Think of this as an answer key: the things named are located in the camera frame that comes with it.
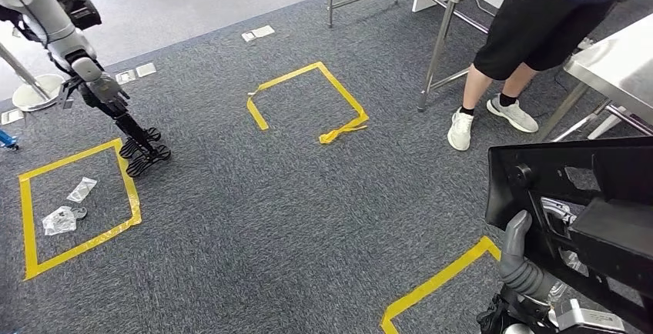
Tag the bystander robot grey hand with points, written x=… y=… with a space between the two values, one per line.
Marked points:
x=107 y=91

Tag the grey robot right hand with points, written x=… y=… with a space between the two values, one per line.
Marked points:
x=516 y=240

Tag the black ribbed grille part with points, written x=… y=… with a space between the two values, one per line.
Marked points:
x=137 y=138

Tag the black plastic panel part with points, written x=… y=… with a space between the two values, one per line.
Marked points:
x=622 y=240

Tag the bystander robot silver arm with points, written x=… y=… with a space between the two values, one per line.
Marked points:
x=46 y=20

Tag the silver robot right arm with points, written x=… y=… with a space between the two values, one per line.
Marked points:
x=525 y=280

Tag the steel floor socket plate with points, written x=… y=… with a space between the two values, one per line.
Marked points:
x=257 y=33
x=11 y=116
x=135 y=73

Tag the white round stand base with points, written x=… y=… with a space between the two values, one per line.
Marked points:
x=30 y=98

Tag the yellow floor tape square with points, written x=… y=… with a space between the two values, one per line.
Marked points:
x=30 y=219
x=439 y=280

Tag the grey stand pole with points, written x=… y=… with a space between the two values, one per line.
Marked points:
x=20 y=71

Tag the small clear plastic bag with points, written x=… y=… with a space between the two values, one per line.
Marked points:
x=81 y=189

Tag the crumpled clear plastic bag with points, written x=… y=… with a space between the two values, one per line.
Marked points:
x=58 y=221

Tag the yellow floor tape crumpled end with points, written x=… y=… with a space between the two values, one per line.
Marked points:
x=285 y=78

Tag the person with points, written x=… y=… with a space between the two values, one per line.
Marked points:
x=530 y=26

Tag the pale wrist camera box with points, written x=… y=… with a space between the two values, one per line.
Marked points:
x=586 y=319

